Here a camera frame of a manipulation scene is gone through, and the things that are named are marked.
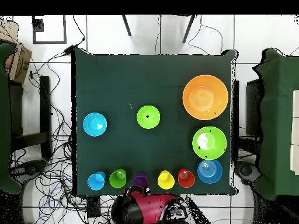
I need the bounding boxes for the large blue bowl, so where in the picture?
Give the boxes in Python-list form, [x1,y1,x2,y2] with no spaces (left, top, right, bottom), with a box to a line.
[197,159,223,184]

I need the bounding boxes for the black power adapter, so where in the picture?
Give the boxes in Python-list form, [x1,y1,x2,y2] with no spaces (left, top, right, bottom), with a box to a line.
[63,44,75,56]

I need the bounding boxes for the large orange bowl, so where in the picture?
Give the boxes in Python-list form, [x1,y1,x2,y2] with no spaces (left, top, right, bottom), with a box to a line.
[182,74,229,121]

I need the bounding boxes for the yellow cup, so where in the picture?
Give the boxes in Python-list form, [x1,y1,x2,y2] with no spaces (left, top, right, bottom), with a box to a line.
[157,170,175,190]

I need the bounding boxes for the purple cup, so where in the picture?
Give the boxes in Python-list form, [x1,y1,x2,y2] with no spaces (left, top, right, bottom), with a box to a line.
[131,172,150,188]

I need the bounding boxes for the grey floor base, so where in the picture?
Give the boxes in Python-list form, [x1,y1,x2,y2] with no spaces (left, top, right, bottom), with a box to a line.
[234,160,262,186]

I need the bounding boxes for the green cup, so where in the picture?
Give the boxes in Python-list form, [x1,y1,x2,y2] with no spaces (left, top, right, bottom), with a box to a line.
[109,168,127,189]

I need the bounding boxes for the black stand leg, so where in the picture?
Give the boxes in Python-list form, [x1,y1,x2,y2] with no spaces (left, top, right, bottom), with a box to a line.
[121,15,132,37]
[182,15,197,44]

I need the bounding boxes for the white boxes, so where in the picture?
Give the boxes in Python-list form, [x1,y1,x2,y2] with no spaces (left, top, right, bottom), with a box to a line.
[290,89,299,176]

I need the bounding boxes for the blue cup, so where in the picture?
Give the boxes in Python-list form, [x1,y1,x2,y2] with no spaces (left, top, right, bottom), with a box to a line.
[86,171,106,191]

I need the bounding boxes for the small green bowl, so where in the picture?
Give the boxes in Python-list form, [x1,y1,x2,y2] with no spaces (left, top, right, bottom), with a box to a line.
[136,105,161,130]

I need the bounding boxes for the green-clothed side table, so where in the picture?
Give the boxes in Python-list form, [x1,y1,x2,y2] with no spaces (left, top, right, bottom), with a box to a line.
[252,48,299,201]
[0,43,23,194]

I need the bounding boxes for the black power strip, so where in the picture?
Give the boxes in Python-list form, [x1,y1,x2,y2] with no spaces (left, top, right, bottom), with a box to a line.
[86,195,102,218]

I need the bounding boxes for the cardboard box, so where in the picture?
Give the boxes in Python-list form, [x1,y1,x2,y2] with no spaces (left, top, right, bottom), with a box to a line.
[0,18,33,85]

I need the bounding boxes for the tangled black floor cables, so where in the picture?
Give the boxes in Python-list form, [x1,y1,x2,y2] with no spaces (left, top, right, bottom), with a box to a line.
[10,53,122,224]

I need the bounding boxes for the large green bowl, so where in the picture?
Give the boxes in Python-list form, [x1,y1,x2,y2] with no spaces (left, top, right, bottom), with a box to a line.
[192,126,228,161]

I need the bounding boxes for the small cyan bowl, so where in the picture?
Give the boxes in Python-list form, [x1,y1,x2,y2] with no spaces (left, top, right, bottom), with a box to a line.
[82,112,108,137]

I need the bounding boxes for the dark green tablecloth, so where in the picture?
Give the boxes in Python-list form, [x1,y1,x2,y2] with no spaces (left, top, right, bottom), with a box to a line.
[71,47,239,197]

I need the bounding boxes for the black square floor frame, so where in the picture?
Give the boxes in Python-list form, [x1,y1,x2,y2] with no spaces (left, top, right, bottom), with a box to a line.
[32,15,67,44]

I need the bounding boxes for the red-orange cup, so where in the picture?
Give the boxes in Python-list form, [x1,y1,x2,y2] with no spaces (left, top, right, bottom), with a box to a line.
[177,168,196,189]

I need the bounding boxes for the grey base with black knob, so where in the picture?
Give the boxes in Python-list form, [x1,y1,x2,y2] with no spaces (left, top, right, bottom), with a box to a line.
[10,159,47,178]

